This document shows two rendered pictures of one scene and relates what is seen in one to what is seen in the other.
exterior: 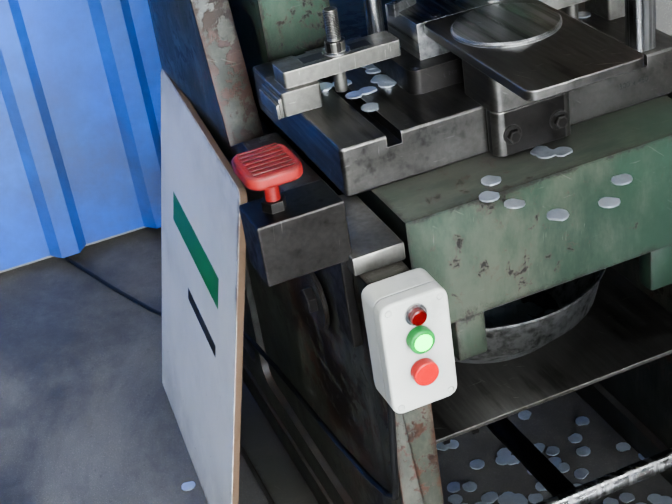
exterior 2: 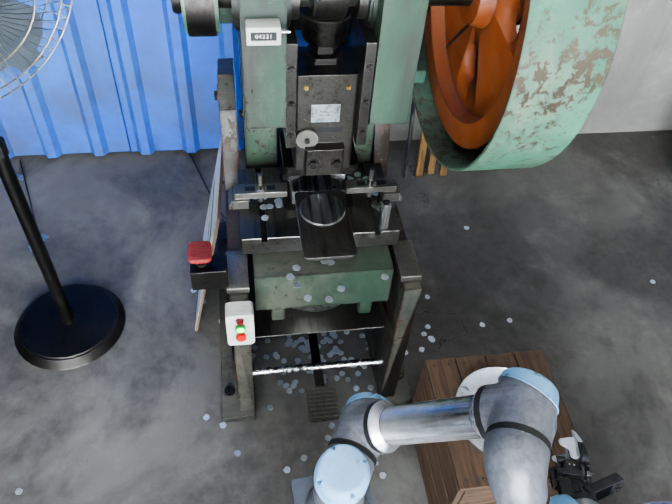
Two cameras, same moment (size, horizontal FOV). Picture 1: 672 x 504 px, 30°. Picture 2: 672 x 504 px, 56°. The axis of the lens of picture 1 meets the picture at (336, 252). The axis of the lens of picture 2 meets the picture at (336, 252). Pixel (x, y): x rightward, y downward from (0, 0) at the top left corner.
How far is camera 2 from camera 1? 0.78 m
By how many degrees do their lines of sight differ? 18
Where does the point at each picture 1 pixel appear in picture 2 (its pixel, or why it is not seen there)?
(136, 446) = (181, 263)
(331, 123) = (246, 221)
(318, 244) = (214, 281)
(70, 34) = (209, 63)
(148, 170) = not seen: hidden behind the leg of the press
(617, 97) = (365, 242)
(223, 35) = (232, 147)
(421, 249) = (260, 286)
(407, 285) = (240, 308)
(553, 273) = (315, 302)
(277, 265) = (196, 285)
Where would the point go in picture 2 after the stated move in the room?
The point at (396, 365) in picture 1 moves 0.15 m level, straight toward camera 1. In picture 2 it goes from (230, 332) to (211, 380)
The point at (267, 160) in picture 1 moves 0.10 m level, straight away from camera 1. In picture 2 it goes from (199, 250) to (209, 223)
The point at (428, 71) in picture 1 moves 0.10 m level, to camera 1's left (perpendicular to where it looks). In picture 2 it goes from (292, 211) to (257, 205)
